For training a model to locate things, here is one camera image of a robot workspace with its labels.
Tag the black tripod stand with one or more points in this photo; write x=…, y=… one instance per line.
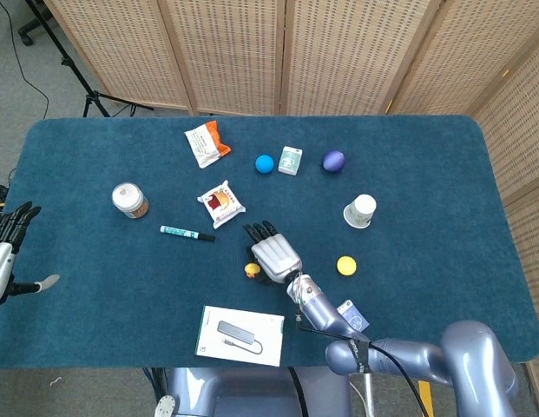
x=65, y=62

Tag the orange white snack packet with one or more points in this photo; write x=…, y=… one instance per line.
x=205, y=145

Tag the black chair base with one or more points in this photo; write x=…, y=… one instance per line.
x=27, y=38

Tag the purple egg-shaped ball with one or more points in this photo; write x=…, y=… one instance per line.
x=333, y=161

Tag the yellow round disc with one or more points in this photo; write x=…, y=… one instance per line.
x=346, y=266

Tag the burger print snack packet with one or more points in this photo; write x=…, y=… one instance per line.
x=221, y=204

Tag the clear jar of nuts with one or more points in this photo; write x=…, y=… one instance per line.
x=129, y=200

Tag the blue ball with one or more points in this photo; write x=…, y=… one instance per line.
x=264, y=163

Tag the blue table mat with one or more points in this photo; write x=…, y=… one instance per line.
x=121, y=304

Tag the silver table leg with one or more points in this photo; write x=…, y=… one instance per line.
x=369, y=395

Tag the silver-blue robot torso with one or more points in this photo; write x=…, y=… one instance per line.
x=251, y=393

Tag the green tissue pack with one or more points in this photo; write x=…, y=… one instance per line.
x=291, y=160

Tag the green white marker pen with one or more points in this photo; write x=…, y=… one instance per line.
x=182, y=233

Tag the white paper cup leaf print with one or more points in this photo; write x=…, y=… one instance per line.
x=361, y=211

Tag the white USB hub box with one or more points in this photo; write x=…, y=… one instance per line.
x=241, y=334

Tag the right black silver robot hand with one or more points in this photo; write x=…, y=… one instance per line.
x=275, y=256

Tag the blue tissue pack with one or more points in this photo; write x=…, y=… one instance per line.
x=353, y=315

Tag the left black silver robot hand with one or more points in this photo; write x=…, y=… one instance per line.
x=4, y=256

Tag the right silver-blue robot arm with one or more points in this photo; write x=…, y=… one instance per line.
x=468, y=360

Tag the small yellow orange toy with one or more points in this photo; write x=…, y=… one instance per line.
x=251, y=270

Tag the white metal bracket plate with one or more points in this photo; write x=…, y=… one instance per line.
x=166, y=407

